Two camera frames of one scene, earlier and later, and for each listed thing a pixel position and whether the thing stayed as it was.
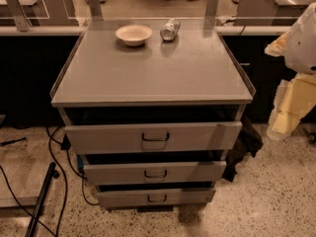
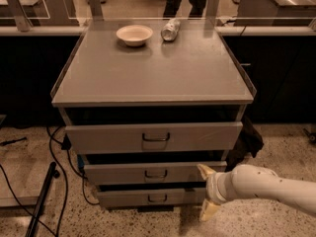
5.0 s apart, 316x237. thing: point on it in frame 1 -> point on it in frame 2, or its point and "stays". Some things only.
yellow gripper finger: x=293 y=100 -> x=205 y=171
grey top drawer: x=152 y=137 stays
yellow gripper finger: x=277 y=46 -> x=208 y=208
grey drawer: x=155 y=172 stays
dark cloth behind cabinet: x=249 y=141 stays
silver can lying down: x=169 y=30 stays
